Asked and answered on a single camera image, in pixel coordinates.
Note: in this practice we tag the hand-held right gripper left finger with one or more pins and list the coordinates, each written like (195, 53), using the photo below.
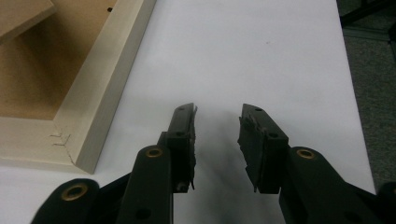
(182, 140)

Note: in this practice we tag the black metal stand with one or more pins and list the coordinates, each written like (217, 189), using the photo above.
(364, 11)

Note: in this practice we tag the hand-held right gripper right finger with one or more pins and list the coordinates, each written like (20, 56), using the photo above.
(264, 149)

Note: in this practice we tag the wooden picture frame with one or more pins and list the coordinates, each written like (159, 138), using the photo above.
(93, 93)

